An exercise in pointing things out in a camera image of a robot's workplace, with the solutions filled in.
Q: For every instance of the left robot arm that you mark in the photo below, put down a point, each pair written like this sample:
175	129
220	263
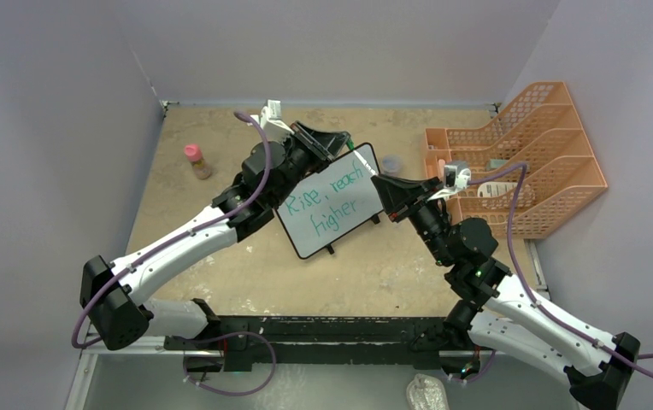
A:
116	295

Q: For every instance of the green whiteboard marker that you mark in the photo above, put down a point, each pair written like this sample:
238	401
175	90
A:
363	161

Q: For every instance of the aluminium frame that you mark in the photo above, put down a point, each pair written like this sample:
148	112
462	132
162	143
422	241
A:
153	347

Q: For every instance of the pink cap bottle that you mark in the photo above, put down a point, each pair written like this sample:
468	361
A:
195	157

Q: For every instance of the orange plastic file organizer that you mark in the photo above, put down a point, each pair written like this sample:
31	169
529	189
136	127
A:
540	127

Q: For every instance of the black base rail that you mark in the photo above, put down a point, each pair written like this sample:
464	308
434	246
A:
425	343

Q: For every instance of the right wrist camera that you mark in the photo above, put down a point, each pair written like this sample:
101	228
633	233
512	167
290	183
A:
455	178

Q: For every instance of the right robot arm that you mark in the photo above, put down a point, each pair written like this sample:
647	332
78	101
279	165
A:
497	311

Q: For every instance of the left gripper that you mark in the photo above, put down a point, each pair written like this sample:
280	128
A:
317	144

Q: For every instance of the white label card in organizer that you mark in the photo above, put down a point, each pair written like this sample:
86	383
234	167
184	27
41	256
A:
497	188

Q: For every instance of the clear plastic bag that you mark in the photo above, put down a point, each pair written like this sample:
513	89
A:
425	392

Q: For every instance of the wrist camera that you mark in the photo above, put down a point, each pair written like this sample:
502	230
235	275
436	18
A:
271	122
455	178

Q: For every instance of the clear jar of paperclips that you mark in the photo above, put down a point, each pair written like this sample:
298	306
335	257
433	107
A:
392	165

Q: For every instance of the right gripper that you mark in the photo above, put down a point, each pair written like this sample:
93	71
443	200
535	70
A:
397	194

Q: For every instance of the small whiteboard black frame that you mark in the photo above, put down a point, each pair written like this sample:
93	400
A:
326	206

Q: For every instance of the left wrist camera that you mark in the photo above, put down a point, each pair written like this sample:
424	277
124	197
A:
271	122

